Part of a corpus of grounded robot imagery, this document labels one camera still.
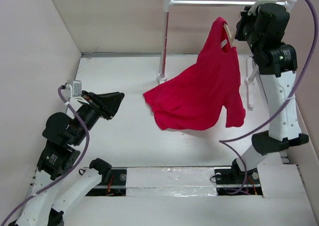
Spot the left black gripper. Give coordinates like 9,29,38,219
72,88,126,144

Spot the beige wooden hanger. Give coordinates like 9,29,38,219
223,23,234,47

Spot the red t shirt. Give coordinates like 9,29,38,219
143,17,246,131

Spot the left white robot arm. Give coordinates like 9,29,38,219
10,91,125,226

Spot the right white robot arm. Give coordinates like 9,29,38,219
213,3,309,185

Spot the white metal clothes rack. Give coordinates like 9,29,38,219
157,0,298,110

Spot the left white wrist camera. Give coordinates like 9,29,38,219
62,80,86,102

